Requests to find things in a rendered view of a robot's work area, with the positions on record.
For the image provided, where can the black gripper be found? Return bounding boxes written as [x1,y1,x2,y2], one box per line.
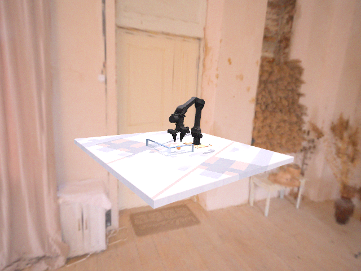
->
[167,123,190,142]

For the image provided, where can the clear l-shaped low wall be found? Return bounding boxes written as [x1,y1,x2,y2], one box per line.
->
[146,140,193,156]

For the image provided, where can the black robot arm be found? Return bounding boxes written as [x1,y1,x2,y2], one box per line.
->
[169,97,205,145]

